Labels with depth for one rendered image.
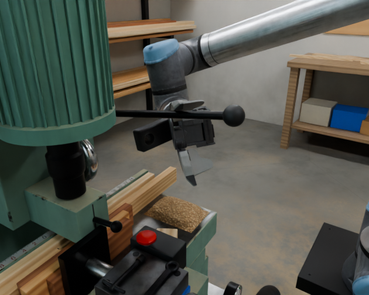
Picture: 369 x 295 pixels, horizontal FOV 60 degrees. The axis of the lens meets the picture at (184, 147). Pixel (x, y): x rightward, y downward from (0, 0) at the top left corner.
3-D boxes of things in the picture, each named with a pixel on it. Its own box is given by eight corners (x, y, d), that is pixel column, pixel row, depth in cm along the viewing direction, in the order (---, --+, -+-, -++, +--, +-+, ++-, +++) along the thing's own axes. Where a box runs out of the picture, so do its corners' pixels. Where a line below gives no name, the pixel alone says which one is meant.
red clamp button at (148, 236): (148, 249, 46) (148, 244, 46) (132, 242, 48) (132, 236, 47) (160, 237, 49) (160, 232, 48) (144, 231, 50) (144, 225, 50)
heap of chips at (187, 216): (191, 233, 67) (191, 222, 66) (143, 214, 73) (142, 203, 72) (209, 212, 74) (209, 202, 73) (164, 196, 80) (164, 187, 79)
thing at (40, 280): (33, 319, 49) (26, 292, 47) (26, 314, 50) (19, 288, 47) (130, 234, 67) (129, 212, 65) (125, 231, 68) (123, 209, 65)
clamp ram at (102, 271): (100, 321, 48) (92, 276, 44) (65, 299, 52) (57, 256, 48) (137, 280, 55) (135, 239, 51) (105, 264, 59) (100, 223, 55)
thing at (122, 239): (58, 308, 51) (53, 284, 49) (51, 303, 52) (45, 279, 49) (133, 241, 65) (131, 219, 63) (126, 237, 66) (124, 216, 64)
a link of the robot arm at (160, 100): (150, 92, 88) (159, 126, 91) (153, 99, 76) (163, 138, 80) (184, 84, 89) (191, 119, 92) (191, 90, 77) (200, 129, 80)
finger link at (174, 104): (204, 82, 54) (200, 106, 63) (170, 89, 54) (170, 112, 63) (209, 99, 53) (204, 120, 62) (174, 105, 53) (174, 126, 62)
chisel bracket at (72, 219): (82, 254, 55) (75, 213, 51) (30, 226, 61) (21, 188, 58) (113, 230, 60) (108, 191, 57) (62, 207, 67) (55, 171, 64)
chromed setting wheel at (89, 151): (94, 191, 71) (87, 139, 66) (57, 177, 77) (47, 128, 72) (104, 185, 74) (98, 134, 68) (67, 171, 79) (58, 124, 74)
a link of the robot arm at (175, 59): (159, 41, 87) (169, 86, 91) (132, 47, 78) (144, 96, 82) (188, 34, 82) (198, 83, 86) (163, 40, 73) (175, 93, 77)
